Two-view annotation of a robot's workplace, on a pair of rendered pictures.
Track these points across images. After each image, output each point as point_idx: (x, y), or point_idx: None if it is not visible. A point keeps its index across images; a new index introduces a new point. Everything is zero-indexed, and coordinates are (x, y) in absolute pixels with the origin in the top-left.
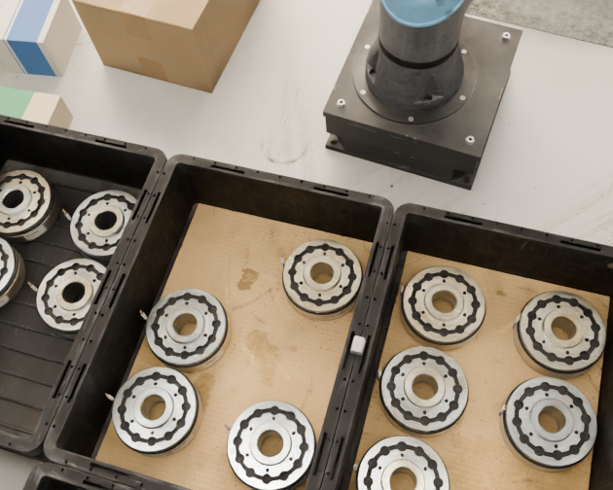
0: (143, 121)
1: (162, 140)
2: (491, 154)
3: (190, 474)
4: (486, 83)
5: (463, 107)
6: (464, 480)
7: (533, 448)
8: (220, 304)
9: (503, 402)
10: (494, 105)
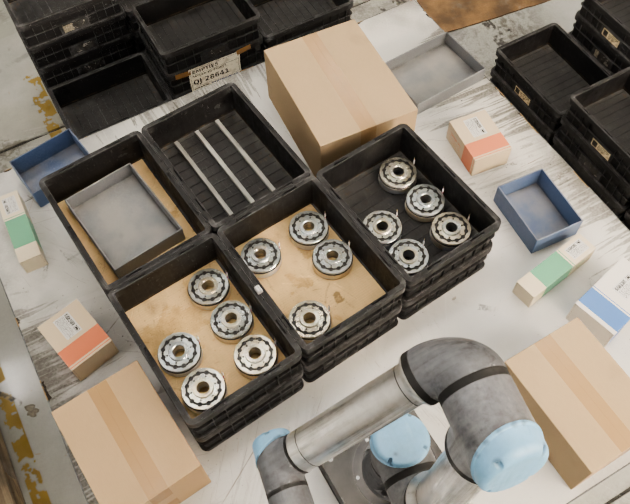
0: (498, 339)
1: (476, 340)
2: (329, 498)
3: (277, 229)
4: (356, 500)
5: (352, 474)
6: (191, 313)
7: (176, 337)
8: (330, 273)
9: (202, 350)
10: (339, 491)
